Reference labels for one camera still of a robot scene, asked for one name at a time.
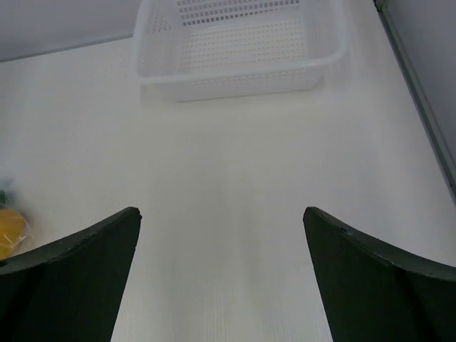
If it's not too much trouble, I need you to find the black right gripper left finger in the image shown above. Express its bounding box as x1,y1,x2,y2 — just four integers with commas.
1,207,142,341

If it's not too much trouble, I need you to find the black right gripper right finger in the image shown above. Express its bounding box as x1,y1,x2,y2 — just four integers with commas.
303,207,455,341

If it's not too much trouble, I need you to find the orange fake fruit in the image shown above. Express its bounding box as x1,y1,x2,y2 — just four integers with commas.
0,208,26,259

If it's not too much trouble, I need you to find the white perforated plastic basket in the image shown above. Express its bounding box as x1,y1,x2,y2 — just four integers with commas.
131,0,348,102

